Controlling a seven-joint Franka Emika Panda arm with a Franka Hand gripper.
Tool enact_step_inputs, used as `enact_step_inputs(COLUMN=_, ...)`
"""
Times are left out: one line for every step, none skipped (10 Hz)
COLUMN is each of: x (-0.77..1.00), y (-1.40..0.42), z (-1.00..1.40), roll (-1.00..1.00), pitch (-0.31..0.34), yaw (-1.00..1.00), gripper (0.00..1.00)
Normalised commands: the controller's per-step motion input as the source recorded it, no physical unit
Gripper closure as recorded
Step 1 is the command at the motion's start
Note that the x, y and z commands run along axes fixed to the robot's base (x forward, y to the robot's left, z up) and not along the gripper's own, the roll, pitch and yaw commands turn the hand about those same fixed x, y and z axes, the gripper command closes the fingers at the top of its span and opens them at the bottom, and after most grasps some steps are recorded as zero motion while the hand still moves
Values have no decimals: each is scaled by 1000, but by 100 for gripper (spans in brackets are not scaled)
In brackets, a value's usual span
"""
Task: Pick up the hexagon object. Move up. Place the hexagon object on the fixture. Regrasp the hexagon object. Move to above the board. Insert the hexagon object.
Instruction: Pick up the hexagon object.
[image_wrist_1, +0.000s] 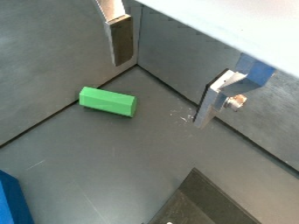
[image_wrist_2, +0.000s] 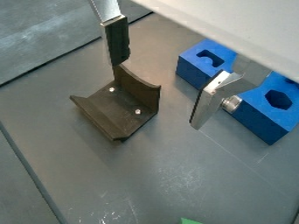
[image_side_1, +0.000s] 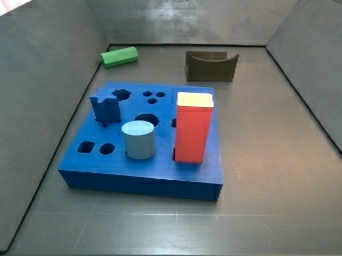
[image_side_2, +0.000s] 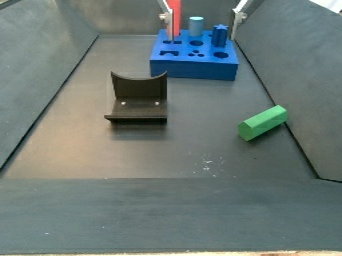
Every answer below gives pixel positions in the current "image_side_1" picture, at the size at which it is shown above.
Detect green hexagon prism block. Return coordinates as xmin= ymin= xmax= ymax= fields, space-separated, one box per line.
xmin=101 ymin=47 xmax=138 ymax=69

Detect light blue cylinder block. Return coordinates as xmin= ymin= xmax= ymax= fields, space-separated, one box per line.
xmin=121 ymin=120 xmax=156 ymax=160

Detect red rectangular prism block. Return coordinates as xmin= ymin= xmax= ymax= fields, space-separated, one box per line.
xmin=174 ymin=92 xmax=213 ymax=164

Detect blue star prism block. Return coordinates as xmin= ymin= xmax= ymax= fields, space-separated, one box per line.
xmin=89 ymin=88 xmax=121 ymax=127

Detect dark curved holder stand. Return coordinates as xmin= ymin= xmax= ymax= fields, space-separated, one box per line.
xmin=185 ymin=51 xmax=239 ymax=82

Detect blue shape sorter base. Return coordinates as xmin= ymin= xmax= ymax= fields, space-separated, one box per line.
xmin=58 ymin=82 xmax=224 ymax=201

